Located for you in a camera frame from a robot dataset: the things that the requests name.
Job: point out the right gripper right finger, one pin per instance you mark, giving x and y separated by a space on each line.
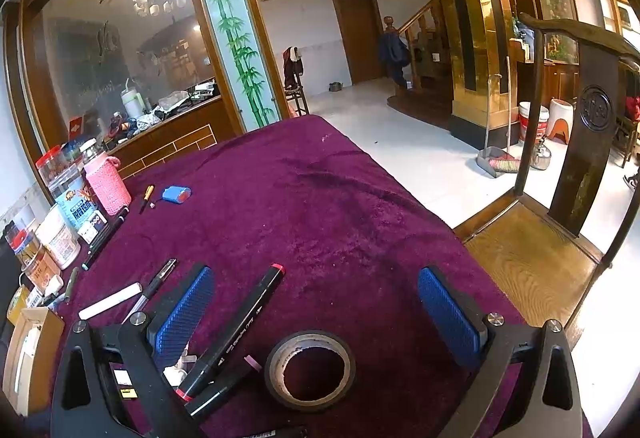
455 316

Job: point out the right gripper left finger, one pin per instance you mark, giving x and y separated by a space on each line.
178 315

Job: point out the black marker red cap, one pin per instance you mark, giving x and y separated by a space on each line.
217 355

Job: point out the black silver fountain pen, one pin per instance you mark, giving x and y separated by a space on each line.
154 285

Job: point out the white stick eraser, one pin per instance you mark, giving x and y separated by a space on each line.
111 301

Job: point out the dark wooden chair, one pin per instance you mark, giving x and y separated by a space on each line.
537 254

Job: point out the black tape roll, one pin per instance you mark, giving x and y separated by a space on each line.
309 371

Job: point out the purple velvet tablecloth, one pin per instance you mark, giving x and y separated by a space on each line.
352 242

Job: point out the blue lighter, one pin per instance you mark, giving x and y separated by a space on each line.
176 194

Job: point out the brown cardboard tray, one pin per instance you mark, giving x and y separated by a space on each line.
29 367

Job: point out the pink woven cup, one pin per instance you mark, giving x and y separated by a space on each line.
103 176

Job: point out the red lid plastic jar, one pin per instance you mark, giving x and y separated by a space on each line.
51 165

